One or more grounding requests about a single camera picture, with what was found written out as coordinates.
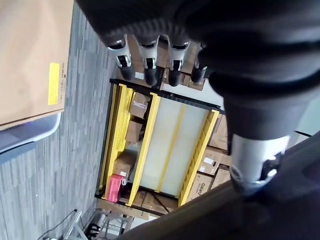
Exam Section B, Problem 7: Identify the white translucent shelf panel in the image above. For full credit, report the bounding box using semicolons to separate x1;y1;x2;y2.
139;96;211;198

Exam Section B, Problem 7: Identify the grey metal folding stand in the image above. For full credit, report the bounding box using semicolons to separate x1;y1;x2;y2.
65;208;135;240

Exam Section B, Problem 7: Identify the plain brown cardboard box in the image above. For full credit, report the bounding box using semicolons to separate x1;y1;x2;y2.
124;119;147;150
159;41;209;93
208;113;230;151

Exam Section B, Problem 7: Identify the white grey plastic tub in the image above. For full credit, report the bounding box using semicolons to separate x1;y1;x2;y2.
0;113;62;161

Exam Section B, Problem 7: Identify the cardboard box pink label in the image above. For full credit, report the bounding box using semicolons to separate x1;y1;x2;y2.
128;92;151;119

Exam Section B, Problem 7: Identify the red pink package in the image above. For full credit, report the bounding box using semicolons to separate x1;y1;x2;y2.
104;173;126;203

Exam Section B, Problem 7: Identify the large cardboard box yellow label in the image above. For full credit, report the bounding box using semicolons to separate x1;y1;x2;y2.
0;0;75;127

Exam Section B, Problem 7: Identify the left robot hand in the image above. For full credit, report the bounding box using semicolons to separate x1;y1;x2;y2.
74;0;320;197

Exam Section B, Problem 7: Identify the yellow and black shelf rack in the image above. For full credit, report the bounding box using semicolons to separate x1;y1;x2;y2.
94;78;227;216

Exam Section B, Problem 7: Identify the Galanz printed cardboard box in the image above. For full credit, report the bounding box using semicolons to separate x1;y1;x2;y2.
188;171;215;202

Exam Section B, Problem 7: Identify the thin dark floor cable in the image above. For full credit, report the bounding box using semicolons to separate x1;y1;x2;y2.
37;208;79;240

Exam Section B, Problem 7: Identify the cardboard box black white label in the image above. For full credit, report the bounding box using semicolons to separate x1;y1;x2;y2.
196;146;233;176

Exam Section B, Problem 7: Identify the flat cardboard box under rack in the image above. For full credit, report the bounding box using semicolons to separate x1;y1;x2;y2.
118;189;179;216

